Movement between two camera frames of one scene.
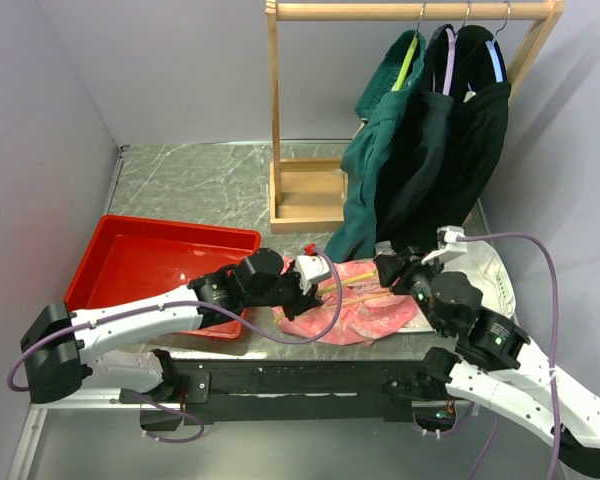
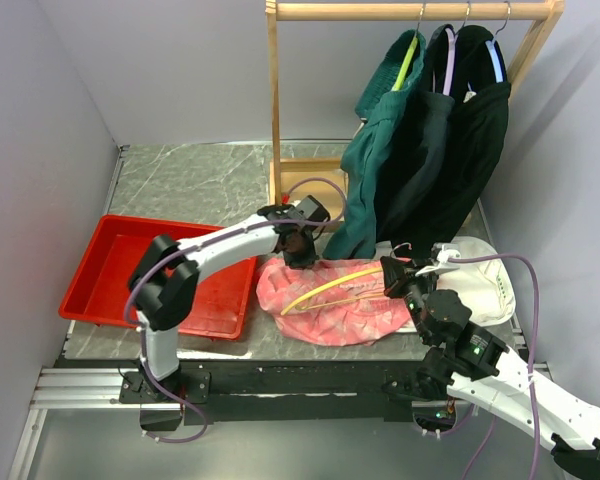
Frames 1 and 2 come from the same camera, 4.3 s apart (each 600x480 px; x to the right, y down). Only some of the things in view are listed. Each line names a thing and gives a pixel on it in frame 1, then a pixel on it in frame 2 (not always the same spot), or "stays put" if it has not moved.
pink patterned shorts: [357, 306] stays put
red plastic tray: [118, 256] stays put
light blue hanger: [495, 59] stays put
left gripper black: [302, 302] -> [306, 260]
